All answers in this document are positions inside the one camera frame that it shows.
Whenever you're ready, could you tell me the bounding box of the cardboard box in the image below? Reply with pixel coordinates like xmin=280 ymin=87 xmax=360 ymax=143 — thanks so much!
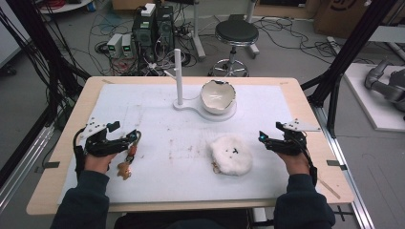
xmin=312 ymin=0 xmax=397 ymax=40

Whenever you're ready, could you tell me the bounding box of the white box on computer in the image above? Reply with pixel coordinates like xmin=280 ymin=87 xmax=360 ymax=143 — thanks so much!
xmin=140 ymin=2 xmax=157 ymax=18

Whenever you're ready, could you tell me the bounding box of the grey power supply unit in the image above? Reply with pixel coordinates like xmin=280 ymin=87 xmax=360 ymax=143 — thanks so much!
xmin=106 ymin=32 xmax=124 ymax=59
xmin=121 ymin=32 xmax=136 ymax=59

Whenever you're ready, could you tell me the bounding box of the white stand with pole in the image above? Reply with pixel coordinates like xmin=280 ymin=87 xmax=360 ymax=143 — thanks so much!
xmin=164 ymin=48 xmax=239 ymax=123

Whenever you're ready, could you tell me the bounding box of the brown bear keychain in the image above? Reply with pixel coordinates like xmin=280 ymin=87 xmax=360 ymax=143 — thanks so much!
xmin=117 ymin=131 xmax=143 ymax=181

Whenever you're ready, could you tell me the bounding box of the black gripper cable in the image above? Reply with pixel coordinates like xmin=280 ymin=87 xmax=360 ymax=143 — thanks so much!
xmin=297 ymin=136 xmax=319 ymax=188
xmin=72 ymin=126 xmax=88 ymax=181

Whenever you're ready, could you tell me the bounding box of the person's right hand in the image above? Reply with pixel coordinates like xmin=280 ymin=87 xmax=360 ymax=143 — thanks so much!
xmin=276 ymin=152 xmax=310 ymax=177

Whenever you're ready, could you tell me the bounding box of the black computer tower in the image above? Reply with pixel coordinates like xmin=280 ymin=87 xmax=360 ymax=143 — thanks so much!
xmin=155 ymin=5 xmax=176 ymax=62
xmin=131 ymin=13 xmax=158 ymax=66

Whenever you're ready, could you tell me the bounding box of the white table mat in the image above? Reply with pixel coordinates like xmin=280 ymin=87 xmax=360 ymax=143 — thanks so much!
xmin=56 ymin=83 xmax=320 ymax=205

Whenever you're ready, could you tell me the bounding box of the white floor board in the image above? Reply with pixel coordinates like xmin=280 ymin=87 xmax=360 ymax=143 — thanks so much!
xmin=343 ymin=62 xmax=405 ymax=134

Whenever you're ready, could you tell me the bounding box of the person's left hand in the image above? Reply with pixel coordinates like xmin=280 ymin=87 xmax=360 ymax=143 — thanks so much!
xmin=83 ymin=152 xmax=119 ymax=176

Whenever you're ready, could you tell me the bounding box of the black round stool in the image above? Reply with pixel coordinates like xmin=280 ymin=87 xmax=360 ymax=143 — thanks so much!
xmin=208 ymin=19 xmax=260 ymax=78

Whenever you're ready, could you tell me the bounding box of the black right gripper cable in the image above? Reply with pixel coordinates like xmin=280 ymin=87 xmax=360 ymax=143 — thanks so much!
xmin=297 ymin=136 xmax=319 ymax=188

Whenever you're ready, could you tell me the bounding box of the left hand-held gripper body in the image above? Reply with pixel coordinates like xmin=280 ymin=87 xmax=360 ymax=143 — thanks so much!
xmin=78 ymin=117 xmax=132 ymax=157

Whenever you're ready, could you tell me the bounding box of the black metal frame post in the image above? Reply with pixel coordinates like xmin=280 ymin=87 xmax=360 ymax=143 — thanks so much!
xmin=0 ymin=0 xmax=94 ymax=128
xmin=299 ymin=0 xmax=399 ymax=138

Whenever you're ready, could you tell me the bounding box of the white eggshell-shaped bowl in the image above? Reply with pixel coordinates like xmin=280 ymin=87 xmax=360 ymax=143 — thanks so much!
xmin=200 ymin=79 xmax=238 ymax=115

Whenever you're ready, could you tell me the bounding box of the white fluffy pouch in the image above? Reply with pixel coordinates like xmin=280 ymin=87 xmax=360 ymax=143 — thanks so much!
xmin=208 ymin=135 xmax=254 ymax=177

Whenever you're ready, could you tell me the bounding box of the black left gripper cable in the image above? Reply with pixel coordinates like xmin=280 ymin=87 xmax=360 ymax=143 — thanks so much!
xmin=72 ymin=126 xmax=88 ymax=181

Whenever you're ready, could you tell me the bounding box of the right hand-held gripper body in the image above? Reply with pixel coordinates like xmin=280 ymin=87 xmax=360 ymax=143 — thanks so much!
xmin=266 ymin=118 xmax=322 ymax=157

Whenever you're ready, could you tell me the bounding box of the person's lap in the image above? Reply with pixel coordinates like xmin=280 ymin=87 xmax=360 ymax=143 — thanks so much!
xmin=113 ymin=209 xmax=250 ymax=229

